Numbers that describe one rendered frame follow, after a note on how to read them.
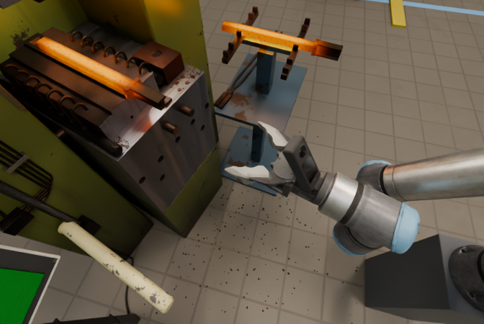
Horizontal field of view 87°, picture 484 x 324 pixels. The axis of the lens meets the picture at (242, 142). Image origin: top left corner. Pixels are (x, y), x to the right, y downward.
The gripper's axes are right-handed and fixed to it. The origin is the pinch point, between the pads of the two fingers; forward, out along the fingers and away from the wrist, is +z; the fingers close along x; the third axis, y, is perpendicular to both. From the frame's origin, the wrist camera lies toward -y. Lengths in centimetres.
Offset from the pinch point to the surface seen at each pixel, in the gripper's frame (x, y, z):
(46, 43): 0, -1, 65
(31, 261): -39.0, 0.7, 19.1
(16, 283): -42.0, -0.3, 17.5
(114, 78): -0.5, -1.0, 38.0
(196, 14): 45, 8, 47
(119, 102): -4.7, 1.6, 33.4
